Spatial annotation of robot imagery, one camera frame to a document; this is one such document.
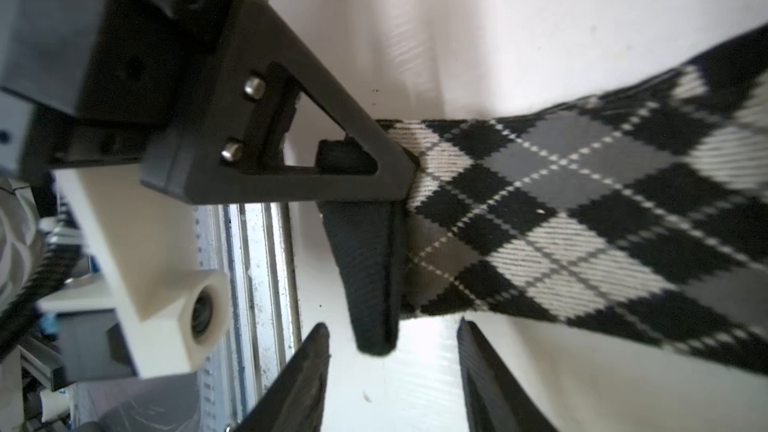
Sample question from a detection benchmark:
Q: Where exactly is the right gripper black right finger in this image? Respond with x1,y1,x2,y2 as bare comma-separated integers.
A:
457,319,556,432

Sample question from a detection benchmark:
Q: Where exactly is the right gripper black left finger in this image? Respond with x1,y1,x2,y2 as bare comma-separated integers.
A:
234,323,330,432

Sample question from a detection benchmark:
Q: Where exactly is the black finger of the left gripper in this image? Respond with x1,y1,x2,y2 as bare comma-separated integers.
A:
140,0,416,204

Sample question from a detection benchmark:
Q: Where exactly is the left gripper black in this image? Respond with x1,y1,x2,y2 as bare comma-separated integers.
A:
1,0,232,168

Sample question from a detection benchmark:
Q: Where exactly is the black grey argyle sock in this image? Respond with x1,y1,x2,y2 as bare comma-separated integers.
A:
318,27,767,375

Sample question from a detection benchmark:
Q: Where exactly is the aluminium front rail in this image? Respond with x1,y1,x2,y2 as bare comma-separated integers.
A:
194,203,301,431

